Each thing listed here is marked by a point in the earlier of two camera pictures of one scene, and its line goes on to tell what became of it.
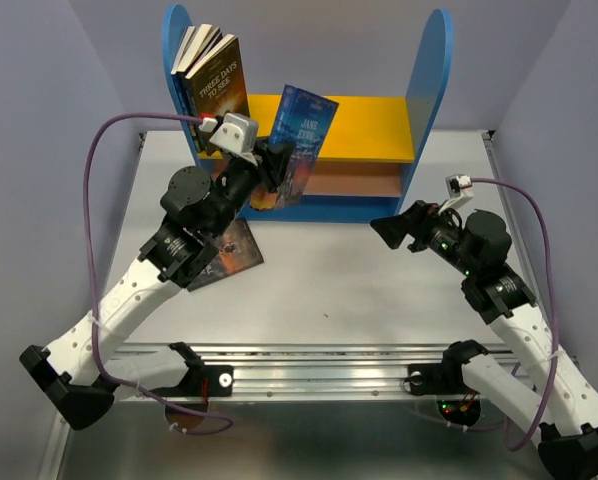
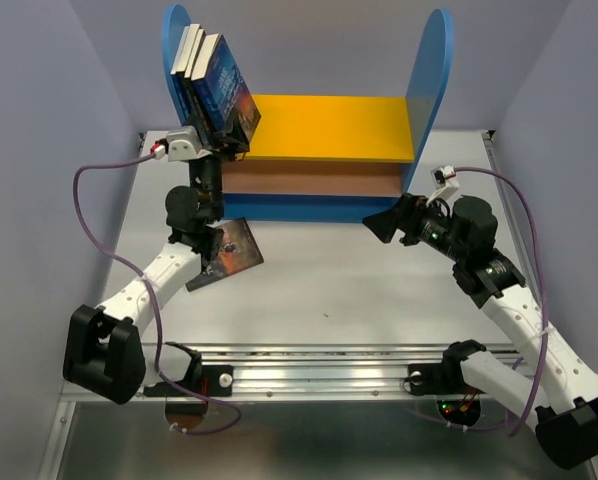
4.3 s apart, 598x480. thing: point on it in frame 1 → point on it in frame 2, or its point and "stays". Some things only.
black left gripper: [271, 165] → [225, 153]
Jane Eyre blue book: [302, 120] → [224, 93]
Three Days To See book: [218, 83] → [188, 80]
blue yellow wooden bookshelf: [376, 148] stays
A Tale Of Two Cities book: [237, 251] stays
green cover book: [185, 97] stays
